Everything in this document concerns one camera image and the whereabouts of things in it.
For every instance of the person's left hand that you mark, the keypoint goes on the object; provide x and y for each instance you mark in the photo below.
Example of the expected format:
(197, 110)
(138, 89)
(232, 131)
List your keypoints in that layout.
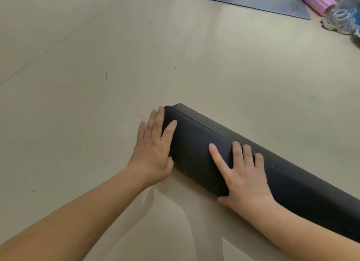
(152, 156)

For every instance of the person's right hand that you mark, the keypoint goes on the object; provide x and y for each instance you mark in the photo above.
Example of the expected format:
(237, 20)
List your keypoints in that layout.
(247, 187)

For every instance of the blue-grey yoga mat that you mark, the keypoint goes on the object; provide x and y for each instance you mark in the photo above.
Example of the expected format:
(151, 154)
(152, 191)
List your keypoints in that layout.
(295, 190)

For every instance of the grey mat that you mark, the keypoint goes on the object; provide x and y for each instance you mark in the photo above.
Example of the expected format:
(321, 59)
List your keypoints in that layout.
(267, 0)

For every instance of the person's right forearm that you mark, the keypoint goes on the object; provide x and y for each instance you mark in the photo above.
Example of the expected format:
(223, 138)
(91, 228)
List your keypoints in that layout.
(303, 238)

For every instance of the person's left forearm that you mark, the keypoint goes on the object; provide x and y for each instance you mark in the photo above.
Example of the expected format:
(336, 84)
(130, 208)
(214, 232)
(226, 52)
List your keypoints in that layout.
(70, 221)

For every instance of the white grey sneaker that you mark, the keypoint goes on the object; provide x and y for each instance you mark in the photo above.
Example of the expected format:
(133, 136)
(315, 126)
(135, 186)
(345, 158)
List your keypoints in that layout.
(356, 38)
(340, 22)

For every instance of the blue bag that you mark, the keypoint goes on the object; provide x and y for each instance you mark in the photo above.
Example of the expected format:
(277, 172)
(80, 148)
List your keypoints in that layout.
(350, 5)

